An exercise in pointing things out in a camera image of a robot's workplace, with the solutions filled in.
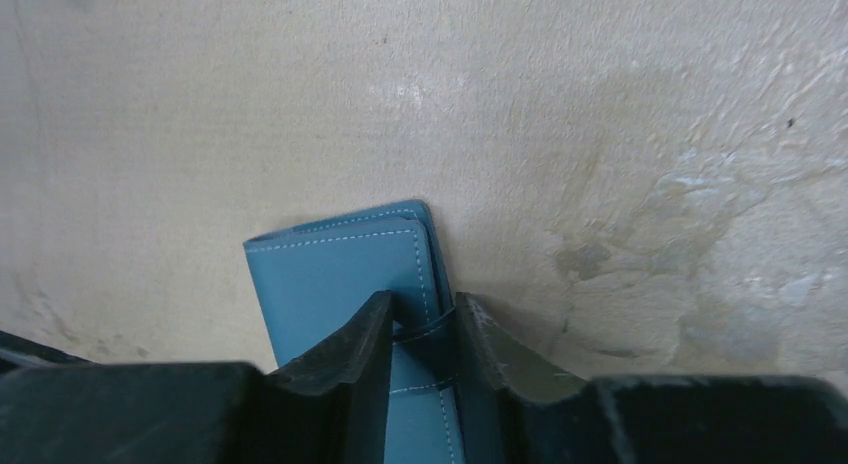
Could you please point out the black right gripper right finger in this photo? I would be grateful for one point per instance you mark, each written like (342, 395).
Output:
(516, 407)

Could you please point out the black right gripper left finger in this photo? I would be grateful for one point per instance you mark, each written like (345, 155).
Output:
(328, 405)

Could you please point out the blue leather card holder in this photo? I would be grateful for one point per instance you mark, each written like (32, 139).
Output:
(311, 278)

